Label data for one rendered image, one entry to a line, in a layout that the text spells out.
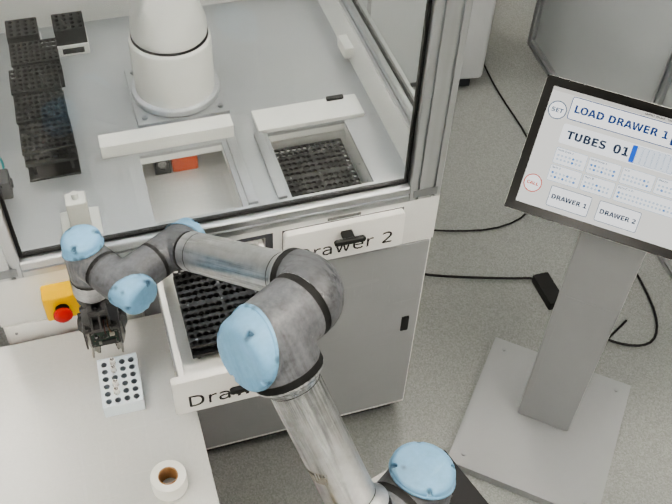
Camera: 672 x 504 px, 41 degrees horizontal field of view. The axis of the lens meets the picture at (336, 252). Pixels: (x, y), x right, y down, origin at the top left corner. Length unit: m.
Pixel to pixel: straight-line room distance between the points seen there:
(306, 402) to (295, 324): 0.13
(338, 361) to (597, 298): 0.71
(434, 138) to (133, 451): 0.91
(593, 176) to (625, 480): 1.12
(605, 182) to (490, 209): 1.42
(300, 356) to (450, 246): 2.02
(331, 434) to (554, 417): 1.50
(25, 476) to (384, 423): 1.25
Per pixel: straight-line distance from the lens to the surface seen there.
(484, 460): 2.77
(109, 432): 1.95
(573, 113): 2.09
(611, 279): 2.33
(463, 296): 3.16
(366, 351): 2.50
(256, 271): 1.48
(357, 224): 2.06
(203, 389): 1.82
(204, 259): 1.58
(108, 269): 1.64
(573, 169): 2.08
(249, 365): 1.31
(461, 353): 3.00
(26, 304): 2.06
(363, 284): 2.26
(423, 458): 1.59
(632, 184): 2.08
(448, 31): 1.81
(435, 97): 1.90
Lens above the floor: 2.40
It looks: 48 degrees down
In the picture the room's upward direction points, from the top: 3 degrees clockwise
